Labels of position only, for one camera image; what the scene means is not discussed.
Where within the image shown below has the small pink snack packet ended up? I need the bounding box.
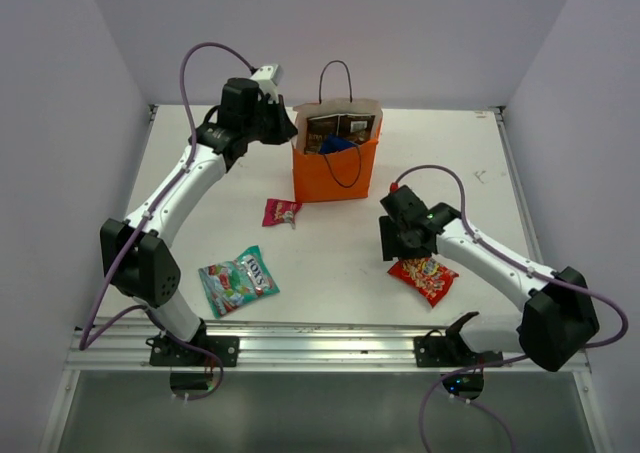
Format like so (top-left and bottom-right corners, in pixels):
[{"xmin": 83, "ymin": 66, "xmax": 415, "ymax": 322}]
[{"xmin": 262, "ymin": 198, "xmax": 302, "ymax": 229}]

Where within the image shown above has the brown snack bag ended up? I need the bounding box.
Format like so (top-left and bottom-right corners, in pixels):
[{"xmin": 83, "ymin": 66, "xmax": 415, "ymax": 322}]
[{"xmin": 303, "ymin": 114, "xmax": 375, "ymax": 154}]

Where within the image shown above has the green Fox's candy bag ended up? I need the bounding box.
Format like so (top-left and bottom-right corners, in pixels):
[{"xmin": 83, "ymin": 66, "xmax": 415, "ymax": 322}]
[{"xmin": 198, "ymin": 245, "xmax": 280, "ymax": 319}]

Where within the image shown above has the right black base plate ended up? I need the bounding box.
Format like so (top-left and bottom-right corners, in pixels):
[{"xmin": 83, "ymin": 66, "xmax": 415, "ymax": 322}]
[{"xmin": 413, "ymin": 330, "xmax": 503, "ymax": 368}]

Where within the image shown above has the aluminium rail frame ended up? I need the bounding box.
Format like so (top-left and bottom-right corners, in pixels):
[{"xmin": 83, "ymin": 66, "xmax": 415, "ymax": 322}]
[{"xmin": 64, "ymin": 322, "xmax": 591, "ymax": 374}]

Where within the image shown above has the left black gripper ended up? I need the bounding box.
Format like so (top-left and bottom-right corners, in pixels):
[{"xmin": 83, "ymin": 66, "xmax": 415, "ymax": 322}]
[{"xmin": 243, "ymin": 94, "xmax": 298, "ymax": 145}]

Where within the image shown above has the orange paper bag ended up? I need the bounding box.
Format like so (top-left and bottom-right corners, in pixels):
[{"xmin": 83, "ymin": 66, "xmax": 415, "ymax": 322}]
[{"xmin": 292, "ymin": 60, "xmax": 383, "ymax": 203}]

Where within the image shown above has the blue sea salt chips bag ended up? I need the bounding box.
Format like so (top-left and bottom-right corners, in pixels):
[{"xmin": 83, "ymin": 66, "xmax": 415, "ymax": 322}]
[{"xmin": 318, "ymin": 135, "xmax": 357, "ymax": 155}]

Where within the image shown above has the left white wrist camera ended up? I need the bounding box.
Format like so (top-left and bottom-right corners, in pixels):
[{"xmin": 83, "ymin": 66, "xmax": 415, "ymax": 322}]
[{"xmin": 250, "ymin": 64, "xmax": 284, "ymax": 103}]

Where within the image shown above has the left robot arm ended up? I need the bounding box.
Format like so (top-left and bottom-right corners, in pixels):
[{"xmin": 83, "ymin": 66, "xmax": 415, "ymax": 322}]
[{"xmin": 100, "ymin": 65, "xmax": 297, "ymax": 366}]

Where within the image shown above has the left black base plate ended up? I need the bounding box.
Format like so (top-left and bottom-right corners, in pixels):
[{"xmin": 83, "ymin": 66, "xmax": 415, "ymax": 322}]
[{"xmin": 145, "ymin": 335, "xmax": 240, "ymax": 367}]

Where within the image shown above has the red snack bag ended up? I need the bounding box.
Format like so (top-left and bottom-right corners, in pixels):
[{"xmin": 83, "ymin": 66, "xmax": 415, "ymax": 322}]
[{"xmin": 387, "ymin": 257, "xmax": 459, "ymax": 307}]

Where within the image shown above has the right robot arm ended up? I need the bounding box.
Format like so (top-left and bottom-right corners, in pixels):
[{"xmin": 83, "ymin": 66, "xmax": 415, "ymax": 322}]
[{"xmin": 379, "ymin": 186, "xmax": 599, "ymax": 372}]

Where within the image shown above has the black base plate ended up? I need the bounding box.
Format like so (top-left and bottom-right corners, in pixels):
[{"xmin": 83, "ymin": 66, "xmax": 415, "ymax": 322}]
[
  {"xmin": 145, "ymin": 335, "xmax": 240, "ymax": 367},
  {"xmin": 413, "ymin": 330, "xmax": 503, "ymax": 368}
]

